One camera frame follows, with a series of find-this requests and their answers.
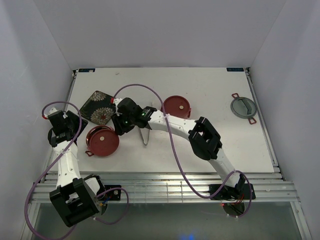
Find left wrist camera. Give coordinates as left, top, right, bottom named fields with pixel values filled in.
left=47, top=107, right=60, bottom=117

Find blue table label right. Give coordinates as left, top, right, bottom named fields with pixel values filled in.
left=226, top=67, right=245, bottom=72

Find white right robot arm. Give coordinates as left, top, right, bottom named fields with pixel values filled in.
left=111, top=97, right=252, bottom=201

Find pink lunch bowl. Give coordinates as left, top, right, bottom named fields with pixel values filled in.
left=84, top=125, right=120, bottom=158
left=161, top=94, right=193, bottom=120

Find blue table label left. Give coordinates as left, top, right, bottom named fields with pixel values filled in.
left=78, top=68, right=96, bottom=73

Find aluminium front rail frame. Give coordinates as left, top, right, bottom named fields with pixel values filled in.
left=30, top=167, right=300, bottom=204

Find metal serving tongs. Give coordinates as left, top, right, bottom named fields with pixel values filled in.
left=138, top=128, right=151, bottom=147

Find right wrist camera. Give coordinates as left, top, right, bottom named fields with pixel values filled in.
left=110, top=97, right=123, bottom=105

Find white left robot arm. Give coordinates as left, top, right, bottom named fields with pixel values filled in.
left=47, top=107, right=106, bottom=228

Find blue table label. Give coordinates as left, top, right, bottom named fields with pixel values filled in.
left=78, top=68, right=96, bottom=73
left=226, top=67, right=245, bottom=72

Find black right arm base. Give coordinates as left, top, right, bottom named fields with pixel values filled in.
left=210, top=183, right=256, bottom=201

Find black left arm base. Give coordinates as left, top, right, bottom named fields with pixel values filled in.
left=97, top=185, right=122, bottom=202

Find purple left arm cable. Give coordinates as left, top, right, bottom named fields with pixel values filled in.
left=24, top=101, right=130, bottom=237

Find black floral rectangular plate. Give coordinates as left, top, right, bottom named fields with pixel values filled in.
left=80, top=90, right=116, bottom=125

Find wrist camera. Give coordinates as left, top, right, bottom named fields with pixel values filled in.
left=47, top=107, right=60, bottom=117
left=110, top=97, right=123, bottom=105

